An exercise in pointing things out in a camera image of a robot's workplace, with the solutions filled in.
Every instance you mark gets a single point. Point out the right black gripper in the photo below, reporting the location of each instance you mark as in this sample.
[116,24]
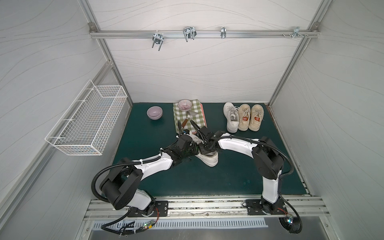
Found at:
[202,132]

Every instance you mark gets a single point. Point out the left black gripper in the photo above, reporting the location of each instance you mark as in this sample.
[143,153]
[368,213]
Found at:
[182,134]

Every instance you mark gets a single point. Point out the white sneaker with laces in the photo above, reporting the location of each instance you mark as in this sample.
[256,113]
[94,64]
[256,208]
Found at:
[210,159]

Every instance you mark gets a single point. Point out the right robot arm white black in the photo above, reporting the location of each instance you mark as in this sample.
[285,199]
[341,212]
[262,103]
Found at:
[269,160]

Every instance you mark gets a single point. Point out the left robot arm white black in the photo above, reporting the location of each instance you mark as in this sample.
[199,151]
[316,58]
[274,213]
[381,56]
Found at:
[119,184]

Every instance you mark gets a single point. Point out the pink tray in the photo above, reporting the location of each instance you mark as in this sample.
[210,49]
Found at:
[203,114]

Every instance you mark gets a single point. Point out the green white checkered cloth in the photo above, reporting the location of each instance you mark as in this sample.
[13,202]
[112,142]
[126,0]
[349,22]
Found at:
[181,116]

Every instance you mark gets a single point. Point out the pink speckled bowl on cloth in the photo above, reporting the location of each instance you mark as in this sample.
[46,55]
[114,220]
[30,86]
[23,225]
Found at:
[185,105]

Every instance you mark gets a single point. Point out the beige sneaker left one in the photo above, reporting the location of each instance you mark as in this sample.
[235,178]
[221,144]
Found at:
[244,112]

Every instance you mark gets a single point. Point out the beige sneaker one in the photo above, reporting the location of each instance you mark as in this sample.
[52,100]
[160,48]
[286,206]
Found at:
[256,117]
[244,112]

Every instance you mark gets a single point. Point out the purple bowl on table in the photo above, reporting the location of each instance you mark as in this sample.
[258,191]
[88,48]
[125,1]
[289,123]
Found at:
[155,113]

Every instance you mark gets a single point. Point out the beige sneaker right one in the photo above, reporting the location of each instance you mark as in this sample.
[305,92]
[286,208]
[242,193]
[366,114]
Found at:
[256,117]

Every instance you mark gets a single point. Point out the white vent strip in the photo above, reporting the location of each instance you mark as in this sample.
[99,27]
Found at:
[181,224]

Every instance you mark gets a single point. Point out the metal spatula wooden handle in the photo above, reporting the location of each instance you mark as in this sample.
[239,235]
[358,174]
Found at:
[190,114]

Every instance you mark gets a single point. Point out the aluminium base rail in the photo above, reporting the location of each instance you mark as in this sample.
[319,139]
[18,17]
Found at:
[231,206]

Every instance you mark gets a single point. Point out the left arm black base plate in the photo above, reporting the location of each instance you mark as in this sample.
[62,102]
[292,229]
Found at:
[154,209]

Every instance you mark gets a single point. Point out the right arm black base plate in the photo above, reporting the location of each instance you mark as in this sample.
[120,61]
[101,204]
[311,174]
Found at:
[263,207]

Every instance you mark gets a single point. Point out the white wire basket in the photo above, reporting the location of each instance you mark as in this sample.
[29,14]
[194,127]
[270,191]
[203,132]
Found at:
[85,127]

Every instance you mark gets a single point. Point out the metal hook bracket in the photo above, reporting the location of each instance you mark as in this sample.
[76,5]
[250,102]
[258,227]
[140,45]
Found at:
[158,39]
[223,32]
[296,34]
[189,33]

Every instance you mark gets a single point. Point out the aluminium cross rail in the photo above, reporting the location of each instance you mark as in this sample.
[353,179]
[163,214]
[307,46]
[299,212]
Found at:
[201,34]

